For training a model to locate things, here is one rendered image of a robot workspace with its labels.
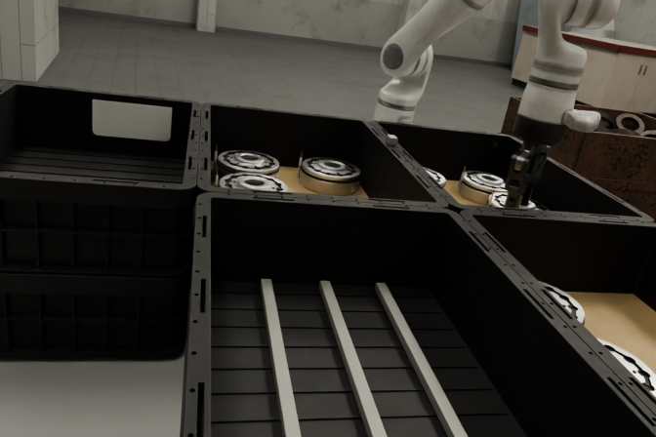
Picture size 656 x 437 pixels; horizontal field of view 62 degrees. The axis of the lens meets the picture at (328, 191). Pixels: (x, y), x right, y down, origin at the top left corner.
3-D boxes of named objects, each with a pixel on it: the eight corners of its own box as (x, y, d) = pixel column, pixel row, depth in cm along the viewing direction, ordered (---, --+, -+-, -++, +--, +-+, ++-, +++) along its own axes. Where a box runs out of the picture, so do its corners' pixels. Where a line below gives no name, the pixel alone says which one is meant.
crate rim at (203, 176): (200, 115, 95) (201, 101, 94) (365, 132, 102) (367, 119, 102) (194, 211, 59) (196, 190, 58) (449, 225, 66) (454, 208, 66)
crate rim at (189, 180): (9, 96, 88) (8, 81, 87) (200, 115, 95) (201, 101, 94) (-130, 191, 52) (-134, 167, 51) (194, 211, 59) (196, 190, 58)
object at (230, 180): (218, 174, 84) (218, 170, 84) (282, 178, 87) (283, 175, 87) (219, 200, 75) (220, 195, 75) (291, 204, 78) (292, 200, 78)
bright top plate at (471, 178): (452, 171, 105) (453, 168, 105) (500, 176, 107) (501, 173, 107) (474, 191, 96) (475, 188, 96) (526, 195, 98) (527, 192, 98)
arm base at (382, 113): (358, 161, 139) (373, 96, 132) (392, 164, 141) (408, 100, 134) (366, 176, 131) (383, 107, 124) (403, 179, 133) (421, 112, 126)
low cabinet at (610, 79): (725, 129, 823) (753, 65, 789) (595, 116, 738) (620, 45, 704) (621, 96, 1000) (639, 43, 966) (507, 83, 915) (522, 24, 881)
